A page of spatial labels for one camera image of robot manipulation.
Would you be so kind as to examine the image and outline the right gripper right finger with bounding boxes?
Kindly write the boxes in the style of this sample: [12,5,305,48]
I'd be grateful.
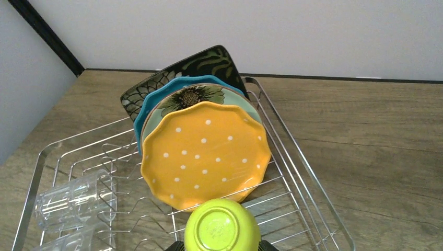
[259,240,278,251]

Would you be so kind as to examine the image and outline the black floral square plate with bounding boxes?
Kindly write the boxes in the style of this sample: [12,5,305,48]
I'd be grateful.
[120,44,249,120]

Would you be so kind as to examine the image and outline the light blue floral plate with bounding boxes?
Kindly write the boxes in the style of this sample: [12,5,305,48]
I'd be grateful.
[141,83,262,141]

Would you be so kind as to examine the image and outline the clear plastic glass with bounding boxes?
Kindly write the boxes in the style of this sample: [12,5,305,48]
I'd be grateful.
[33,169,117,233]
[32,223,116,251]

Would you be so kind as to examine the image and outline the yellow-green small bowl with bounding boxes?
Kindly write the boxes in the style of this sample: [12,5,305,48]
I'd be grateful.
[184,199,261,250]

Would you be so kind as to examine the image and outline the orange plate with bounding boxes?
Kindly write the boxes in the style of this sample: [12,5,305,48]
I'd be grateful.
[141,101,271,212]

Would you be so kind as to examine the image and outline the metal wire dish rack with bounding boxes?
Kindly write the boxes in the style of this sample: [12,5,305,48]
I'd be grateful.
[12,77,356,250]

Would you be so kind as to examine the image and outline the left black frame post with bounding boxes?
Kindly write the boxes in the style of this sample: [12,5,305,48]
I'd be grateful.
[8,0,85,77]

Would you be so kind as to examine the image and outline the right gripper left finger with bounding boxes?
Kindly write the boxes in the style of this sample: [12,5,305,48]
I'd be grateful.
[165,241,184,251]

